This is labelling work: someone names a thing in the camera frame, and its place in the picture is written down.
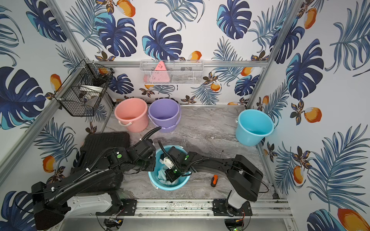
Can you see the black wire basket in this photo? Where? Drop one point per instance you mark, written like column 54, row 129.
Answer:
column 81, row 94

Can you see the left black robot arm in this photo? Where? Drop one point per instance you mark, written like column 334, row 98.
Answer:
column 50, row 200

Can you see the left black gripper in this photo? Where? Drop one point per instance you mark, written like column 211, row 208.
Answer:
column 149, row 163

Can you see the mint green microfiber cloth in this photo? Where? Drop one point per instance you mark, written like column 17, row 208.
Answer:
column 163, row 180

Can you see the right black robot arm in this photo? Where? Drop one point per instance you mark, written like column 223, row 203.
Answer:
column 245, row 177

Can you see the purple plastic bucket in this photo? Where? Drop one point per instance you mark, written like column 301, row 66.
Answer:
column 165, row 113

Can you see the pink plastic bucket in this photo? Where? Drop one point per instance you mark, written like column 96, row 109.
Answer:
column 132, row 114

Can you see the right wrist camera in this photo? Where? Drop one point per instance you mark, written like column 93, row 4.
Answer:
column 168, row 163

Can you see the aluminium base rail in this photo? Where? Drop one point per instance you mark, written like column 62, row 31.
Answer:
column 179, row 208

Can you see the teal bucket with white handle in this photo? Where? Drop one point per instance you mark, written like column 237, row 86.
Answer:
column 182, row 180

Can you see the orange handled screwdriver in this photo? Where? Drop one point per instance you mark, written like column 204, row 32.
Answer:
column 214, row 180

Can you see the black ribbed case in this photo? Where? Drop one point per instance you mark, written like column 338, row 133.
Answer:
column 93, row 145

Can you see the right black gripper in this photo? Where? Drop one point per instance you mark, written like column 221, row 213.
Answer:
column 170, row 177

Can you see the pink triangular sponge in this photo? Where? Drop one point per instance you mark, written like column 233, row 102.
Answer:
column 159, row 75

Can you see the teal bucket on wall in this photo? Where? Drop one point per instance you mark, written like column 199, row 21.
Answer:
column 252, row 126

